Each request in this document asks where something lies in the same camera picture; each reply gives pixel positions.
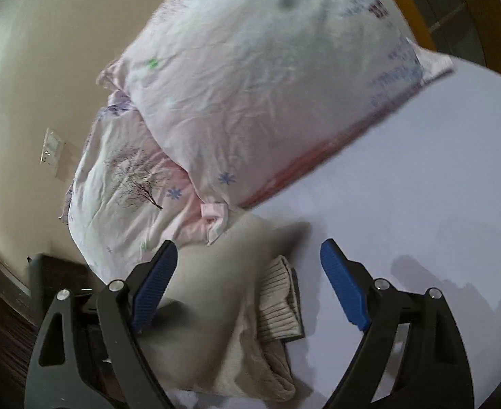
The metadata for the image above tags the beige cable-knit sweater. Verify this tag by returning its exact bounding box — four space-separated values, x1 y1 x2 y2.
139 213 310 403

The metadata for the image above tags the dark wooden nightstand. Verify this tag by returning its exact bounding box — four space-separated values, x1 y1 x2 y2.
0 254 108 408

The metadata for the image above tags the lavender bed sheet mattress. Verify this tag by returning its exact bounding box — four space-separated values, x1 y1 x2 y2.
256 60 501 408

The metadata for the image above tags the pink floral pillow left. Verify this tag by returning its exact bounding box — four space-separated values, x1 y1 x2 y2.
62 95 228 284

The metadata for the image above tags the pink floral pillow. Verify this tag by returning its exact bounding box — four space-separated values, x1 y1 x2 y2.
98 0 453 207
62 95 228 284

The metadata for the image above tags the pink floral pillow right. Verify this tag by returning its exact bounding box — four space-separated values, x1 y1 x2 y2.
98 0 453 207

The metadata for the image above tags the white wall switch plate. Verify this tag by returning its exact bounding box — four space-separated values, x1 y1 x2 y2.
40 127 65 167

